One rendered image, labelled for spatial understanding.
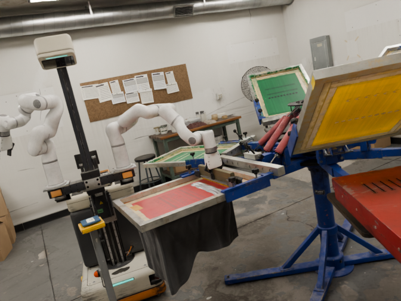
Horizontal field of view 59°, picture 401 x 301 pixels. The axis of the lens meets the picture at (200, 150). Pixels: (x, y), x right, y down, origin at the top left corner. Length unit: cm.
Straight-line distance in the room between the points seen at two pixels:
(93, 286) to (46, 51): 171
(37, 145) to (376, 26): 524
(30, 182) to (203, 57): 351
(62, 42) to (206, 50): 451
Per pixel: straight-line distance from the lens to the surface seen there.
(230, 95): 671
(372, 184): 145
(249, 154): 232
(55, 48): 228
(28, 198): 581
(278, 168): 203
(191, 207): 183
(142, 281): 293
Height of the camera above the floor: 160
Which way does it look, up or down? 11 degrees down
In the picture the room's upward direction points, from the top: 12 degrees counter-clockwise
